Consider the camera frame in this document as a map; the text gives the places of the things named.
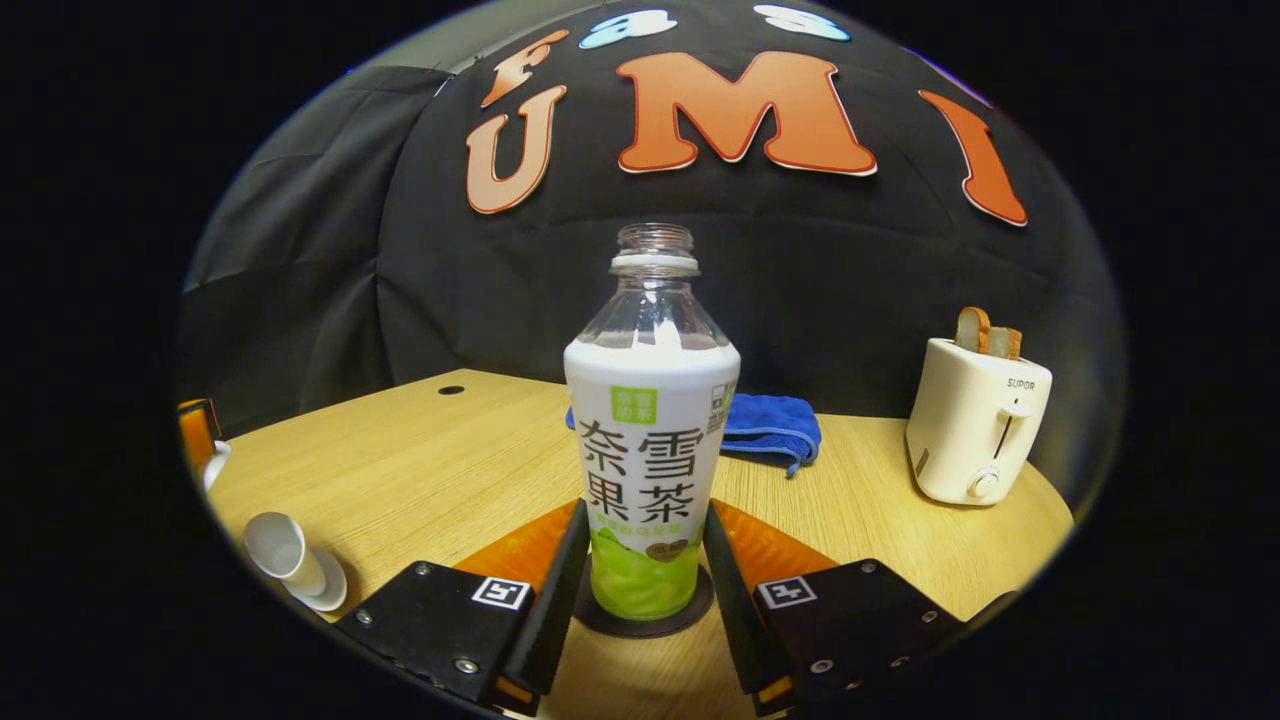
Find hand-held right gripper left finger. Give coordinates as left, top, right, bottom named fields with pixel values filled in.
left=335, top=498, right=593, bottom=716

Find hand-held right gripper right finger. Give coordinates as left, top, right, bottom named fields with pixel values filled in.
left=702, top=501, right=968, bottom=718

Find dark round coaster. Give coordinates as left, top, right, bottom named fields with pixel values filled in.
left=573, top=565, right=716, bottom=639

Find white teacup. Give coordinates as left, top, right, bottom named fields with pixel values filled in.
left=243, top=512, right=329, bottom=598

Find white green label water bottle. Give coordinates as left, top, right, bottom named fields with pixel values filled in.
left=563, top=222, right=742, bottom=622

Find blue folded towel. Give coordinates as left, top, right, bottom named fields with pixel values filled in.
left=565, top=393, right=823, bottom=478

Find white saucer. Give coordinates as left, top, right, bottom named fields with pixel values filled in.
left=285, top=545, right=349, bottom=613

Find white toaster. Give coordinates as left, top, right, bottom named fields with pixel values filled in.
left=905, top=338, right=1054, bottom=506

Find black backdrop cloth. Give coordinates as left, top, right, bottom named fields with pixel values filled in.
left=175, top=0, right=1126, bottom=501

